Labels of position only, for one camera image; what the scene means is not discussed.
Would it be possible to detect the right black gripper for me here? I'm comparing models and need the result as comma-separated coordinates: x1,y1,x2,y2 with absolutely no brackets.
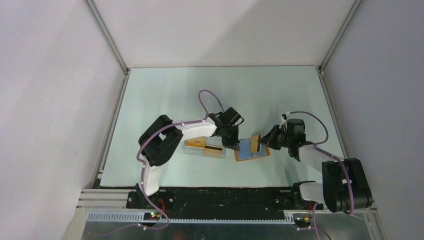
258,124,292,150

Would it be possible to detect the orange card holder wallet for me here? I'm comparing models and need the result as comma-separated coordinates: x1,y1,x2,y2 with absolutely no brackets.
234,134,270,162

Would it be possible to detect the clear plastic card box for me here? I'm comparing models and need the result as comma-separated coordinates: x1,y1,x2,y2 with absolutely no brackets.
182,137,226,159

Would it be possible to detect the gold credit card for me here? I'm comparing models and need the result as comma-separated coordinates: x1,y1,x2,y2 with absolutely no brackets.
202,144,223,159
185,137,207,149

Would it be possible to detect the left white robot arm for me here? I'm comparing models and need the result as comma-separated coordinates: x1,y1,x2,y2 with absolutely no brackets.
136,107,245,208

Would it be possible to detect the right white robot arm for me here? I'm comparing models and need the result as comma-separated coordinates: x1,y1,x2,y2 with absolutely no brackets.
258,118,374,215

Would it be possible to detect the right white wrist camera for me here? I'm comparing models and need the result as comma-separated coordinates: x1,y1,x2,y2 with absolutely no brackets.
281,112,291,122

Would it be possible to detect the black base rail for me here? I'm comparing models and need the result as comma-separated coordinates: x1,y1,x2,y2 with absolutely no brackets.
126,187,314,220

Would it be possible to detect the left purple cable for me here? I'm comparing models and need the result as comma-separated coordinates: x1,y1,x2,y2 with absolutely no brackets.
136,89,226,231

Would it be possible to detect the right aluminium frame post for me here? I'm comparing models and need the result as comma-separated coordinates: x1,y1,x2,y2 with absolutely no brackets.
316,0,364,157

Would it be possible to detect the aluminium frame post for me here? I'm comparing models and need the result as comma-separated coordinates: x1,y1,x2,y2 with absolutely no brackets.
83,0,130,186
316,0,364,157

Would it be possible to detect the grey slotted cable duct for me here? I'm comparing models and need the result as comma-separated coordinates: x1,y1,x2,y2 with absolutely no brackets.
86,211,295,225

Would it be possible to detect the left aluminium frame post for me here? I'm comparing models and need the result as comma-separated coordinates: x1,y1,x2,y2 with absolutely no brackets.
83,0,130,186

